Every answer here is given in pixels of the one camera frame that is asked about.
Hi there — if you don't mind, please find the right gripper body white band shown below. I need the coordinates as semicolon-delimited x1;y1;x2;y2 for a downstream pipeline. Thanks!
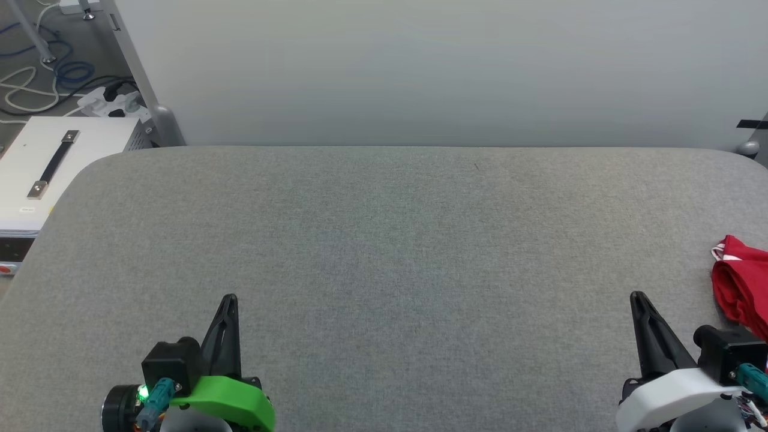
617;367;749;432

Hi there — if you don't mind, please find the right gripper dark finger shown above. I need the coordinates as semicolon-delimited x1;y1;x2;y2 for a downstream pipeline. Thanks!
630;292;667;379
637;292;697;373

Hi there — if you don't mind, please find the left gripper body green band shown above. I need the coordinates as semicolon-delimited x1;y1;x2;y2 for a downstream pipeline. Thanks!
171;375;277;432

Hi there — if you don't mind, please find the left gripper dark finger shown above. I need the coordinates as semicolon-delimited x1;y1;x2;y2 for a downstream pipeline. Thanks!
203;294;231;380
227;293;242;379

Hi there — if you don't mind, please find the red white basketball jersey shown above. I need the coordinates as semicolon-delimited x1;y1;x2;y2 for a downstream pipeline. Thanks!
711;235;768;343

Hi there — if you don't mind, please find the grey fabric sofa cushion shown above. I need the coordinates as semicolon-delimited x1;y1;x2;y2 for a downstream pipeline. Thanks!
0;146;768;432

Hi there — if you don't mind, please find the round metal partition foot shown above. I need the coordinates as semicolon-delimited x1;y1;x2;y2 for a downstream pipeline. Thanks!
736;111;768;160

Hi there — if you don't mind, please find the white metal equipment box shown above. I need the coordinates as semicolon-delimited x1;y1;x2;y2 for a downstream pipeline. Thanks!
0;116;158;278

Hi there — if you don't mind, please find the thin grey metal leg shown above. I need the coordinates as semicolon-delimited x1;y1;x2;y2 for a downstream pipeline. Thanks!
12;0;58;64

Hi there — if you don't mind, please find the black strap box handle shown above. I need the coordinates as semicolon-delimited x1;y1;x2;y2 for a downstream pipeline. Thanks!
27;130;80;200

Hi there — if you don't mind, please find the grey partition post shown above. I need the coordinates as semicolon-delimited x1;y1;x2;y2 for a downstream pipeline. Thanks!
108;0;187;148

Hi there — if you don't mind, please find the blue floor cable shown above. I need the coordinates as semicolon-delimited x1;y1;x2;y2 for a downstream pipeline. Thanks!
0;21;97;91

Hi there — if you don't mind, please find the white floor cable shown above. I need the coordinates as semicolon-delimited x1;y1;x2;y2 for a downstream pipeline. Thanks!
0;65;85;124

